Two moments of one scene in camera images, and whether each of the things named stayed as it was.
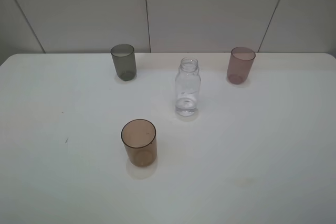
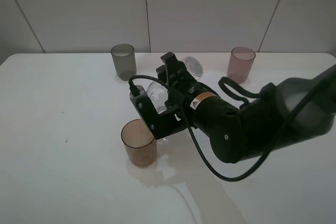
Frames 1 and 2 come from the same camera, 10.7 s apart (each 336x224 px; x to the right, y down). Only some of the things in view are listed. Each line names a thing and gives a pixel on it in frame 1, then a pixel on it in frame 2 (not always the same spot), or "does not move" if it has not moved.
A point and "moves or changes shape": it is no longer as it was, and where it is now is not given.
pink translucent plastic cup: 240,64 does not move
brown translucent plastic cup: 140,139 does not move
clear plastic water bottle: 188,87 moves or changes shape
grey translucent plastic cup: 124,60 does not move
